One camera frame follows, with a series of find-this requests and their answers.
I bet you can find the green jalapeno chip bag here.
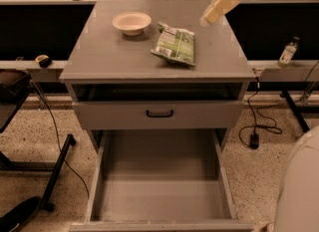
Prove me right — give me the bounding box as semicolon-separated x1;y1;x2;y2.
151;22;195;67

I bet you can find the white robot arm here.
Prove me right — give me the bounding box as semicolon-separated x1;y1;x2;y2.
200;0;319;232

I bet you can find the grey drawer cabinet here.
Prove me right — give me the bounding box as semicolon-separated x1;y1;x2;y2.
60;0;254;147

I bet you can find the closed grey drawer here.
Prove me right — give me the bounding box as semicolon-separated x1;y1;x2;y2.
73;101;243;129

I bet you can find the open grey drawer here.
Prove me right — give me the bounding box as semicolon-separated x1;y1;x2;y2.
70;129;253;232

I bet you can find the small clear bottle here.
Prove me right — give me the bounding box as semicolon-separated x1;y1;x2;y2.
277;36;300;68

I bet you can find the white paper bowl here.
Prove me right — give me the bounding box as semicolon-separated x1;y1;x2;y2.
112;12;152;36

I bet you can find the black wheeled stand right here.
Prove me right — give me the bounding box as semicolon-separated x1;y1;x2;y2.
280;83;319;132

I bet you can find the black yellow tape measure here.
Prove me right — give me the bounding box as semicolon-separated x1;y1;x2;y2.
35;55;52;68

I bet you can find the black rolling stand left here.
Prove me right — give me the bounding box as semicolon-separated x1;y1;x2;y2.
0;70;76;212

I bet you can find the black shoe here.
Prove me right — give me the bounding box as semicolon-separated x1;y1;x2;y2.
0;196;41;232

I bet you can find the black power cable with adapter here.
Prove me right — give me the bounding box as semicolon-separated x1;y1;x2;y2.
238;76;283;149

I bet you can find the black drawer handle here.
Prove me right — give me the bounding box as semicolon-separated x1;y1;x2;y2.
146;110;173;118

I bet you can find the black thin cable left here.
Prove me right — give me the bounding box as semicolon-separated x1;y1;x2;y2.
30;82;90;198

